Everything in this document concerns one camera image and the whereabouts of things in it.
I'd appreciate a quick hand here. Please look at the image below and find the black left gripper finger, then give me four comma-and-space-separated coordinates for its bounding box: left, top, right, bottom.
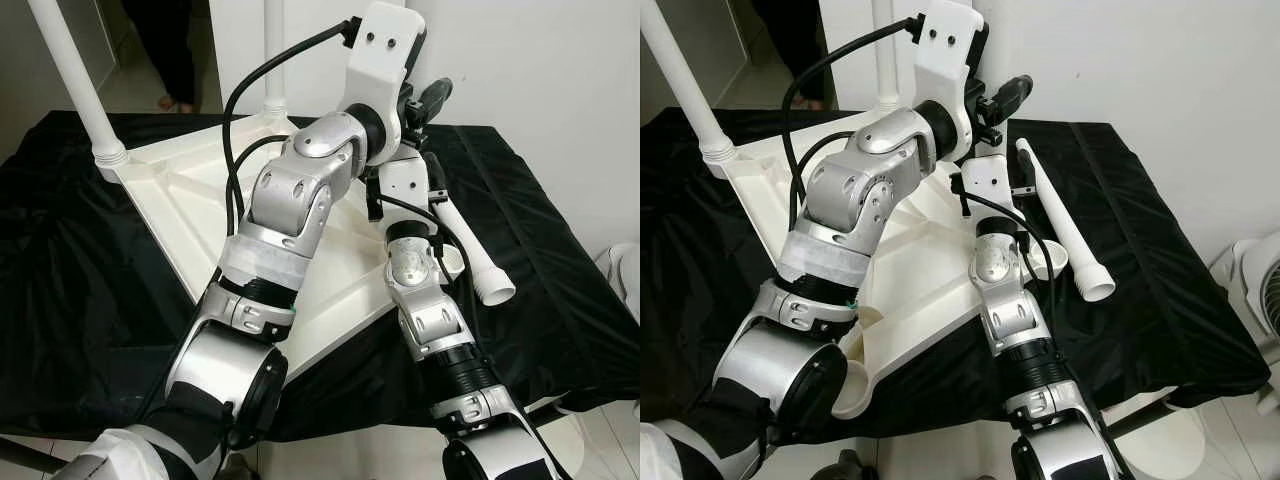
420, 77, 455, 119
990, 74, 1034, 116

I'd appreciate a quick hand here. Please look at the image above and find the white plastic table top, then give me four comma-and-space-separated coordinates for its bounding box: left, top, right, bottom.
720, 108, 1069, 419
100, 110, 466, 386

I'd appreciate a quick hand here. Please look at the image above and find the black tablecloth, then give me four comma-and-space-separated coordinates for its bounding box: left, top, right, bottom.
640, 105, 1273, 441
0, 108, 641, 446

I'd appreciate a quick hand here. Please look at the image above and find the person in black trousers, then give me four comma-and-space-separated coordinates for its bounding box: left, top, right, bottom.
125, 0, 201, 113
750, 0, 831, 111

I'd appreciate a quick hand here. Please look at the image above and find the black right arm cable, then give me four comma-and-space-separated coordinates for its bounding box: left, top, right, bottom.
378, 195, 483, 341
960, 190, 1059, 331

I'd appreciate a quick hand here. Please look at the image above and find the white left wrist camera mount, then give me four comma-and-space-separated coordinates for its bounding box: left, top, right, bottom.
915, 0, 991, 166
340, 0, 429, 166

